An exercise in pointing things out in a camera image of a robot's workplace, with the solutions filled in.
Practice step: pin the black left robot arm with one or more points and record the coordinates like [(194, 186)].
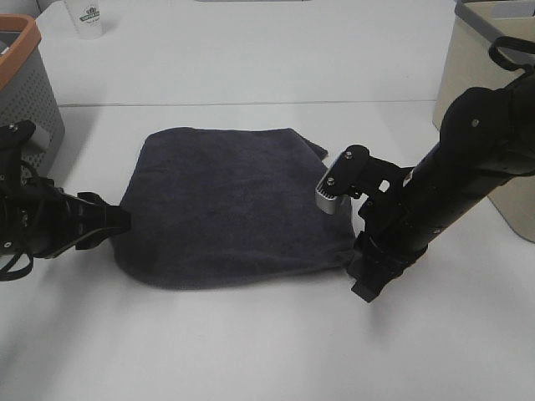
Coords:
[(13, 138)]

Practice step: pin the beige storage bin grey rim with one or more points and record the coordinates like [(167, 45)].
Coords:
[(477, 24)]

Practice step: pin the white paper cup green logo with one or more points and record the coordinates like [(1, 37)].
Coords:
[(85, 17)]

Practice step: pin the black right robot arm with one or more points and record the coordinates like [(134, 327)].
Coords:
[(486, 139)]

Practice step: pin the dark grey towel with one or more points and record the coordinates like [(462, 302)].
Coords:
[(215, 208)]

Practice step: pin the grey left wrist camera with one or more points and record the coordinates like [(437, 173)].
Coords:
[(38, 141)]

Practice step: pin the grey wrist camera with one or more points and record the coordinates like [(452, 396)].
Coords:
[(354, 173), (38, 141)]

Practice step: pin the grey perforated basket orange rim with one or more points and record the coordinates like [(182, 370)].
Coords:
[(26, 92)]

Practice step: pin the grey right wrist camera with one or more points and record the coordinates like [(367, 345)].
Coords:
[(354, 173)]

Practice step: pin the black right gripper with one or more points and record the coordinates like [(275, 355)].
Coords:
[(395, 235)]

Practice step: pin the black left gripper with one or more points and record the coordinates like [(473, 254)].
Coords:
[(39, 218)]

